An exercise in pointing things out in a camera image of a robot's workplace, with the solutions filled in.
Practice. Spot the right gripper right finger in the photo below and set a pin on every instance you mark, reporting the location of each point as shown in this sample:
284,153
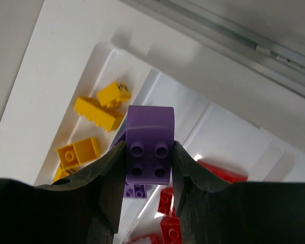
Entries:
211,210

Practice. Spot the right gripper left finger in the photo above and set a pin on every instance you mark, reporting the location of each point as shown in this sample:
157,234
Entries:
84,207

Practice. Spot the red arch lego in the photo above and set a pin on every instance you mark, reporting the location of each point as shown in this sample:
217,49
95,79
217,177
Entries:
170,225

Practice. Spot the yellow oval lego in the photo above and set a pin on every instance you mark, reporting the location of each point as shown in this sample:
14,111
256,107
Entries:
61,173

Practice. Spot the purple flower lego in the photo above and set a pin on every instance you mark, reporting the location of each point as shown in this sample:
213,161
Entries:
136,191

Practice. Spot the purple fan lego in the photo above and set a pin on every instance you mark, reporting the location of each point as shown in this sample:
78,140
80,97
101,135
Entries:
121,137

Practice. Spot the yellow curved lego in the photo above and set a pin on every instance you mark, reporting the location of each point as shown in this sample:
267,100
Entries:
91,109

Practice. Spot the purple curved lego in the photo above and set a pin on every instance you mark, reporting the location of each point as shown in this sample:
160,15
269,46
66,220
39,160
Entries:
149,141

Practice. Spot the small yellow lego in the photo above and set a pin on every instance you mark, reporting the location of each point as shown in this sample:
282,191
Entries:
113,95

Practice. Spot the white compartment tray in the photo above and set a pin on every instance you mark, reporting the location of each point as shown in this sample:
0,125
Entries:
270,148

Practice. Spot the aluminium frame rail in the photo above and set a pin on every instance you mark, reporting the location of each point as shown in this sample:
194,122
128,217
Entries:
266,36

